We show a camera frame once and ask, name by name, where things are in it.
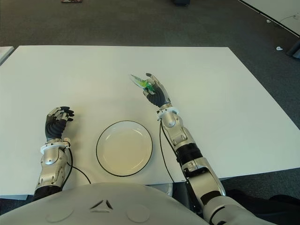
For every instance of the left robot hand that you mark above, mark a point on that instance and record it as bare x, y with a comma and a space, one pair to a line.
54, 127

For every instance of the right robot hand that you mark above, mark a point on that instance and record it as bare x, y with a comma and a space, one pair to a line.
159, 96

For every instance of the green white toothpaste tube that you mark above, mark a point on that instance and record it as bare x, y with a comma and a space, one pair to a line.
138, 82

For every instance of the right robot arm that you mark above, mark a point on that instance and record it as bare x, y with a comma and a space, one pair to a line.
187, 145

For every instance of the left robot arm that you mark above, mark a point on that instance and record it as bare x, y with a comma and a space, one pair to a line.
50, 161

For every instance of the white plate black rim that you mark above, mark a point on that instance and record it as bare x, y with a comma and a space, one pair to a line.
124, 150

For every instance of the white side table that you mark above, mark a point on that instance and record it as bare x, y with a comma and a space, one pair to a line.
4, 54

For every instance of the grey robot torso shell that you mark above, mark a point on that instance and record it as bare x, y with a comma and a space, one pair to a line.
105, 206

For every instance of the dark chair base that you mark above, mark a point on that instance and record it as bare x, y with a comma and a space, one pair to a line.
180, 2

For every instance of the red dark floor object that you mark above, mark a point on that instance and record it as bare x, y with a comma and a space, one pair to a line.
71, 1

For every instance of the small white floor object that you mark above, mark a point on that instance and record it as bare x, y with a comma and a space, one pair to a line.
279, 48

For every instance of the grey floor object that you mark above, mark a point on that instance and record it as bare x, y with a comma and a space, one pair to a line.
295, 49

